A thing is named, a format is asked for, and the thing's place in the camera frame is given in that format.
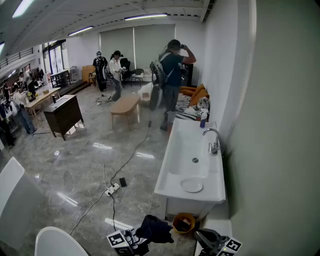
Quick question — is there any blue spray bottle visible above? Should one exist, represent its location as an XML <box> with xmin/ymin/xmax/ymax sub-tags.
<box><xmin>199</xmin><ymin>108</ymin><xmax>210</xmax><ymax>129</ymax></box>

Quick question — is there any long black cable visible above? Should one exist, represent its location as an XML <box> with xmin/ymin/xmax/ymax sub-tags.
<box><xmin>109</xmin><ymin>109</ymin><xmax>154</xmax><ymax>185</ymax></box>

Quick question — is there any orange waste bin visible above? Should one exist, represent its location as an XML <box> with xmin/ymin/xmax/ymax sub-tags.
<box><xmin>172</xmin><ymin>212</ymin><xmax>197</xmax><ymax>235</ymax></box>

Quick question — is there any oval wooden coffee table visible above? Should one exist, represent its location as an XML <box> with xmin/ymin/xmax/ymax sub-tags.
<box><xmin>109</xmin><ymin>94</ymin><xmax>142</xmax><ymax>131</ymax></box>

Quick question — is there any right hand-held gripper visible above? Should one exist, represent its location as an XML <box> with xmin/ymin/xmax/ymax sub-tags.
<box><xmin>194</xmin><ymin>228</ymin><xmax>243</xmax><ymax>256</ymax></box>

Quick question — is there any thin grey cable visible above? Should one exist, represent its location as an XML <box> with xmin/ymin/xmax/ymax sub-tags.
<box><xmin>69</xmin><ymin>193</ymin><xmax>108</xmax><ymax>236</ymax></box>

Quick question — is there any white power strip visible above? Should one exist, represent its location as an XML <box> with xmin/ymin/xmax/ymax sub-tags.
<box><xmin>104</xmin><ymin>182</ymin><xmax>120</xmax><ymax>197</ymax></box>

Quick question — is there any grey window roller blind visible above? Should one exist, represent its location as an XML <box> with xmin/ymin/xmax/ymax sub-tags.
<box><xmin>99</xmin><ymin>27</ymin><xmax>135</xmax><ymax>68</ymax></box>
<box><xmin>133</xmin><ymin>24</ymin><xmax>177</xmax><ymax>71</ymax></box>

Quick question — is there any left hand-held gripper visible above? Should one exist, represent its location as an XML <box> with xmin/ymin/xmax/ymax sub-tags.
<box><xmin>106</xmin><ymin>224</ymin><xmax>150</xmax><ymax>256</ymax></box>

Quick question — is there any black shelf unit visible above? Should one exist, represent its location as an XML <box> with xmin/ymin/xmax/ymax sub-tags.
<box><xmin>49</xmin><ymin>69</ymin><xmax>71</xmax><ymax>88</ymax></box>

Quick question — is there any striped cloth pile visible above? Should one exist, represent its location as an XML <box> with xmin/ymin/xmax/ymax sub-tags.
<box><xmin>178</xmin><ymin>83</ymin><xmax>210</xmax><ymax>121</ymax></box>

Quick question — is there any long wooden table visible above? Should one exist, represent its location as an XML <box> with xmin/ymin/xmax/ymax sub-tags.
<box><xmin>24</xmin><ymin>87</ymin><xmax>62</xmax><ymax>110</ymax></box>

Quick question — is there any thin black cable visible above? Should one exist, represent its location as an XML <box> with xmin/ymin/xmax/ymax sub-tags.
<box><xmin>109</xmin><ymin>194</ymin><xmax>118</xmax><ymax>232</ymax></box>

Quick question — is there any striped cushion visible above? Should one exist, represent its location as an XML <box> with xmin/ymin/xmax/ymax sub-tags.
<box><xmin>174</xmin><ymin>93</ymin><xmax>192</xmax><ymax>113</ymax></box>
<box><xmin>175</xmin><ymin>111</ymin><xmax>198</xmax><ymax>121</ymax></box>

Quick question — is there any white ceramic sink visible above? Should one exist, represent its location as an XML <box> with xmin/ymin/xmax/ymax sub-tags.
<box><xmin>153</xmin><ymin>117</ymin><xmax>227</xmax><ymax>221</ymax></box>

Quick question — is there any white cable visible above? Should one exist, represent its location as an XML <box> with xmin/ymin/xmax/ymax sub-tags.
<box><xmin>98</xmin><ymin>119</ymin><xmax>108</xmax><ymax>187</ymax></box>

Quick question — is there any white bathtub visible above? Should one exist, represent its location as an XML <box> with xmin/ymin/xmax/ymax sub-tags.
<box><xmin>0</xmin><ymin>156</ymin><xmax>26</xmax><ymax>218</ymax></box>

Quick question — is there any ceiling tube light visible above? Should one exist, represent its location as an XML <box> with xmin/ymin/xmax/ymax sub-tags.
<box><xmin>67</xmin><ymin>25</ymin><xmax>94</xmax><ymax>37</ymax></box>
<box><xmin>124</xmin><ymin>13</ymin><xmax>168</xmax><ymax>21</ymax></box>
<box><xmin>11</xmin><ymin>0</ymin><xmax>35</xmax><ymax>19</ymax></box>

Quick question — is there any white plate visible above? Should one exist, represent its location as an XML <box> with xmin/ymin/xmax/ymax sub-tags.
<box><xmin>179</xmin><ymin>177</ymin><xmax>204</xmax><ymax>194</ymax></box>

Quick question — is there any pile of grey white clothes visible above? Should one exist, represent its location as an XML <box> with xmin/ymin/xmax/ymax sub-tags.
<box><xmin>184</xmin><ymin>96</ymin><xmax>210</xmax><ymax>116</ymax></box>

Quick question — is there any chrome faucet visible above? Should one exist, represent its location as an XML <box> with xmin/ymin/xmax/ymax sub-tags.
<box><xmin>202</xmin><ymin>128</ymin><xmax>221</xmax><ymax>156</ymax></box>

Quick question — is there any dark wooden cabinet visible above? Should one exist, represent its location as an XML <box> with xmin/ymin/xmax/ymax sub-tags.
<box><xmin>43</xmin><ymin>94</ymin><xmax>85</xmax><ymax>141</ymax></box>

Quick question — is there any dark navy cloth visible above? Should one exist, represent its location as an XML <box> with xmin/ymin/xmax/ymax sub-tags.
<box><xmin>135</xmin><ymin>214</ymin><xmax>175</xmax><ymax>245</ymax></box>

